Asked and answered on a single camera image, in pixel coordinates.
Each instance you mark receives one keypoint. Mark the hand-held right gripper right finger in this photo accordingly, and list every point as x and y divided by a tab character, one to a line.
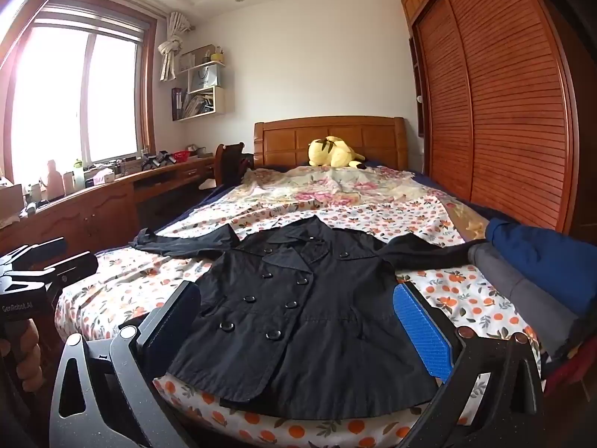
422	331

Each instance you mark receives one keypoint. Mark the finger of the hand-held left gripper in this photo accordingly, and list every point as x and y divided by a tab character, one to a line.
77	268
39	249

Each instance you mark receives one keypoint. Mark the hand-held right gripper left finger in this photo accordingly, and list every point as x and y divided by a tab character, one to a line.
184	310

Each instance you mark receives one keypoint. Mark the black double-breasted coat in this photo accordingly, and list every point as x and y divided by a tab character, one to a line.
303	312

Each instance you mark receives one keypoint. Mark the person's left hand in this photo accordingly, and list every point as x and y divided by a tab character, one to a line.
30	350

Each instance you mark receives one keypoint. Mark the orange fruit print bedsheet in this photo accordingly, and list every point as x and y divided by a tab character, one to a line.
116	284

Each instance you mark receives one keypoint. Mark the wooden desk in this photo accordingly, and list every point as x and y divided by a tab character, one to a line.
93	214

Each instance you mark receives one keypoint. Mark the white bottle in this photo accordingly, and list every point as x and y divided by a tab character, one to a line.
55	179

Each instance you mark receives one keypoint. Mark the tissue box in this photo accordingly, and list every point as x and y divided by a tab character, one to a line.
100	178

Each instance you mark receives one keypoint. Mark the folded grey garment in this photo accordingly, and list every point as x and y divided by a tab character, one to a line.
517	294

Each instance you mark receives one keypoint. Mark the yellow patterned cloth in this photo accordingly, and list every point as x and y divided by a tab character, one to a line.
466	224

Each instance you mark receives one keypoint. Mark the black desk gadgets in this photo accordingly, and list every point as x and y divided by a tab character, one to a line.
156	159

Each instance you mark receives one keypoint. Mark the folded blue garment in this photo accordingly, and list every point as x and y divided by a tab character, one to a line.
541	261

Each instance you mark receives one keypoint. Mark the red basket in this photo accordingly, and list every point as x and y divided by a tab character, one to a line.
181	156

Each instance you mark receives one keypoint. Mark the wooden chair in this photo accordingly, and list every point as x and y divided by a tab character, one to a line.
228	163

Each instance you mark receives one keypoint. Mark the window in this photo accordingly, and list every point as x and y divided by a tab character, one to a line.
84	98

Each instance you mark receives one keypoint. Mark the pink floral blanket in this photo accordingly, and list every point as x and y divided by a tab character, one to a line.
326	191

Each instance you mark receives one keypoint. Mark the wooden bed headboard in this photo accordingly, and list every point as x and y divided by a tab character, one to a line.
280	142

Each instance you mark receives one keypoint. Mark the dark upright folders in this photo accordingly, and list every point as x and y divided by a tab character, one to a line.
177	102

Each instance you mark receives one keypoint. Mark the yellow plush toy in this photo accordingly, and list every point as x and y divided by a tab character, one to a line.
332	153

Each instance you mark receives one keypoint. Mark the white paper bag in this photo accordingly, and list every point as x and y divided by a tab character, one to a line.
203	78

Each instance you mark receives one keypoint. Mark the tied white curtain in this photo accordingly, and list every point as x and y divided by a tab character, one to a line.
170	51

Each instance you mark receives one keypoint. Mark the wooden slatted wardrobe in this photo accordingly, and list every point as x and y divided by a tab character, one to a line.
489	102

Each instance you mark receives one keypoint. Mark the wooden corner shelf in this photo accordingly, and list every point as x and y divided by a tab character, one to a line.
416	88

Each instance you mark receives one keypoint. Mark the white wall shelf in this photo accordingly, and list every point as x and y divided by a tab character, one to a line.
219	100

